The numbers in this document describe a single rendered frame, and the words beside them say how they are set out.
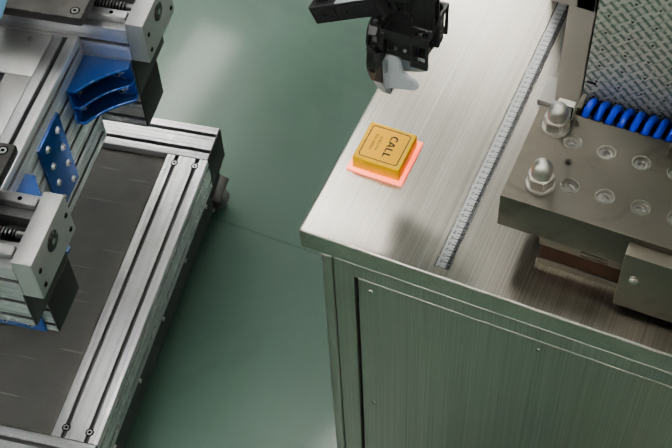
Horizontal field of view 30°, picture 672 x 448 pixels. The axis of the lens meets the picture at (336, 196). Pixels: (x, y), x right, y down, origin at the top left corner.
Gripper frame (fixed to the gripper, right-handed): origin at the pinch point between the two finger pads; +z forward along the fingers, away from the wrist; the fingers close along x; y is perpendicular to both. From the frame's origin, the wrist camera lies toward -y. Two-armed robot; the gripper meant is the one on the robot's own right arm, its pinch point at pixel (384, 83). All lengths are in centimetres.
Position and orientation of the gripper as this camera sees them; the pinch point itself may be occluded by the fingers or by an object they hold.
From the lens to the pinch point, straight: 164.0
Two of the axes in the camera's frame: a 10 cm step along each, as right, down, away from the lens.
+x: 4.0, -7.4, 5.4
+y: 9.1, 3.0, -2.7
